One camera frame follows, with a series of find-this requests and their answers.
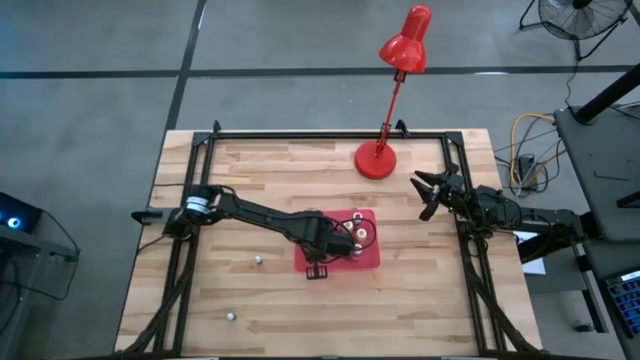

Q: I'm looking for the white paper sheet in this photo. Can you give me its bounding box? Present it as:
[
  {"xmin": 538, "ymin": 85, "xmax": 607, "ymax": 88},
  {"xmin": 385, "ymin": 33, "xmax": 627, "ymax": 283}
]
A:
[{"xmin": 512, "ymin": 229, "xmax": 547, "ymax": 276}]

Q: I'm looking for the yellow cable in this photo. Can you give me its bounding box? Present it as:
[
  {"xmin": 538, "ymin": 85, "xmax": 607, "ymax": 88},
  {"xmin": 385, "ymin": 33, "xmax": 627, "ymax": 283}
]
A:
[{"xmin": 509, "ymin": 112, "xmax": 569, "ymax": 189}]

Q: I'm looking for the pink translucent plastic bin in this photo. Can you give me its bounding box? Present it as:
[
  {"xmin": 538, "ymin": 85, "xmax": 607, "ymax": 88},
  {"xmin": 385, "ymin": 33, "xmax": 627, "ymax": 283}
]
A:
[{"xmin": 293, "ymin": 208, "xmax": 382, "ymax": 274}]

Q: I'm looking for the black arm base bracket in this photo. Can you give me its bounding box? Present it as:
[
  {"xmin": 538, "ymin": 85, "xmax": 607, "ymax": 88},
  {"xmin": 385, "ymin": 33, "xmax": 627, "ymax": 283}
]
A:
[{"xmin": 130, "ymin": 209, "xmax": 169, "ymax": 225}]

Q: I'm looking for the black stand leg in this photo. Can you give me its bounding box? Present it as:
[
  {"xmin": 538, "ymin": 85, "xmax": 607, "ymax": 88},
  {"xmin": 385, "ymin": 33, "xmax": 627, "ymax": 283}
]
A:
[{"xmin": 517, "ymin": 212, "xmax": 601, "ymax": 265}]

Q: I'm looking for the black computer with blue light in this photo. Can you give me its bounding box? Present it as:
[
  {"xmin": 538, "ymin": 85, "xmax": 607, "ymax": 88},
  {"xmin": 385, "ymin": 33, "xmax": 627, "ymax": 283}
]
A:
[{"xmin": 0, "ymin": 190, "xmax": 45, "ymax": 234}]

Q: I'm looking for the black diagonal pole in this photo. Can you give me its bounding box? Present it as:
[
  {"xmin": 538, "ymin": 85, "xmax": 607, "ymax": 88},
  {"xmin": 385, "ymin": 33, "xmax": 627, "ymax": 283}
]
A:
[{"xmin": 574, "ymin": 63, "xmax": 640, "ymax": 125}]

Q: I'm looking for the grey side table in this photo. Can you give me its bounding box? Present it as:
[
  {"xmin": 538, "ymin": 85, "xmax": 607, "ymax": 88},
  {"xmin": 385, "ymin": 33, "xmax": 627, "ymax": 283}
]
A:
[{"xmin": 554, "ymin": 105, "xmax": 640, "ymax": 242}]

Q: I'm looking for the black metal table frame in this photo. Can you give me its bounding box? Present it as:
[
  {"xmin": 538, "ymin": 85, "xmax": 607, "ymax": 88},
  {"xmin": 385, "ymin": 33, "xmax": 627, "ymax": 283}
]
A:
[{"xmin": 117, "ymin": 119, "xmax": 541, "ymax": 360}]

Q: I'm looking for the keyboard with colored keys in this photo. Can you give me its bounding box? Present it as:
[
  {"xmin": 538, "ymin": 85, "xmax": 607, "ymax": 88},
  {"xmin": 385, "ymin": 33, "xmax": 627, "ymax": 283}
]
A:
[{"xmin": 604, "ymin": 269, "xmax": 640, "ymax": 341}]

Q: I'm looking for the grey metal stand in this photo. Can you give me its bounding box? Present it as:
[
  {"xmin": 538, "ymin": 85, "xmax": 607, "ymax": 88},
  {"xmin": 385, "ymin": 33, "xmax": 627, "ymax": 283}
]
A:
[{"xmin": 0, "ymin": 222, "xmax": 82, "ymax": 360}]

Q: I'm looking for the black floor fan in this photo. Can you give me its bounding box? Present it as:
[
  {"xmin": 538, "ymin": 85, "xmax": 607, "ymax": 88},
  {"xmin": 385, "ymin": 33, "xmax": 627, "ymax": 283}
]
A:
[{"xmin": 518, "ymin": 0, "xmax": 634, "ymax": 63}]

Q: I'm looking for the red desk lamp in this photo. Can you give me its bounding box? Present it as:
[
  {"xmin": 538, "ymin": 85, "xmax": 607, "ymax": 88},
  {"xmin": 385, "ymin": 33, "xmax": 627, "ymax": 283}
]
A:
[{"xmin": 353, "ymin": 4, "xmax": 434, "ymax": 181}]

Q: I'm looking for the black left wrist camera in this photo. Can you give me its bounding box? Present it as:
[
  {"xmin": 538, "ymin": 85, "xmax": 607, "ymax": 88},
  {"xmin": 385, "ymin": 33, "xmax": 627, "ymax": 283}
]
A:
[{"xmin": 327, "ymin": 230, "xmax": 357, "ymax": 259}]

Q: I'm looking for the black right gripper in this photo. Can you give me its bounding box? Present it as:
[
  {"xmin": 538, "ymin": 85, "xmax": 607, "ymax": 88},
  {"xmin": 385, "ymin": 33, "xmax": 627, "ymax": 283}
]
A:
[{"xmin": 409, "ymin": 161, "xmax": 470, "ymax": 222}]

